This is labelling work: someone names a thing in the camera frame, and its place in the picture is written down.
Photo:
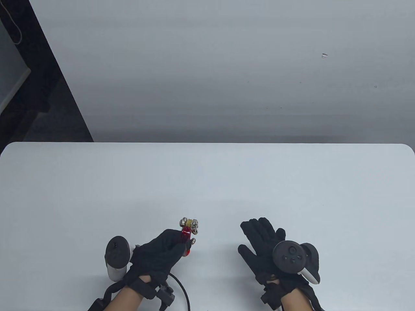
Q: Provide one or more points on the person's right hand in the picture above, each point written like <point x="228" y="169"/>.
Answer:
<point x="261" y="239"/>

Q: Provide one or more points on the person's left hand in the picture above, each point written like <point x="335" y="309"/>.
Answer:
<point x="155" y="254"/>

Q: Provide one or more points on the red handbell with jingle bells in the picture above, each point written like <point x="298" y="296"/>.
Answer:
<point x="185" y="234"/>

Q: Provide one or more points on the person's left forearm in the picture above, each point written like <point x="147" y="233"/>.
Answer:
<point x="128" y="299"/>

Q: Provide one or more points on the person's right forearm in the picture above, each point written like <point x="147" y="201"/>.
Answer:
<point x="296" y="301"/>

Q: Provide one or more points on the black and white right controller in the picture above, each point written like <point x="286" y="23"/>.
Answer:
<point x="291" y="257"/>

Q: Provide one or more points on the black and white controller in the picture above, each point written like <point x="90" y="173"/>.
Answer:
<point x="291" y="257"/>
<point x="116" y="252"/>

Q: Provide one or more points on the black and white left controller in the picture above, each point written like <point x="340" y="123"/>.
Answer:
<point x="116" y="252"/>

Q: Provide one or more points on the grey panel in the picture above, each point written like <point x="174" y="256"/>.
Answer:
<point x="9" y="74"/>

